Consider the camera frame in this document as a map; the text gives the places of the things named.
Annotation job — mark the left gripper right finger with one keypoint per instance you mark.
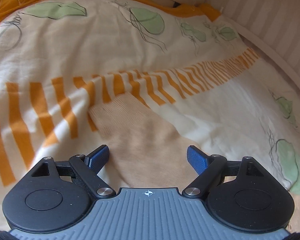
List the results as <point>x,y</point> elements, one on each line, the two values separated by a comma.
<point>220,177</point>

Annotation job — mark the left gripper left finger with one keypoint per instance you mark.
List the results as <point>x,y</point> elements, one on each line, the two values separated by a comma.
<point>76,176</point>

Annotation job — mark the beige knit sweater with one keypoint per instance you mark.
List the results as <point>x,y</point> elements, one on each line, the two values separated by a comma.
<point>148,144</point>

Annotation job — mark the leaf patterned duvet cover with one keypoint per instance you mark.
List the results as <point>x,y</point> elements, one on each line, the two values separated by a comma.
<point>59,58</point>

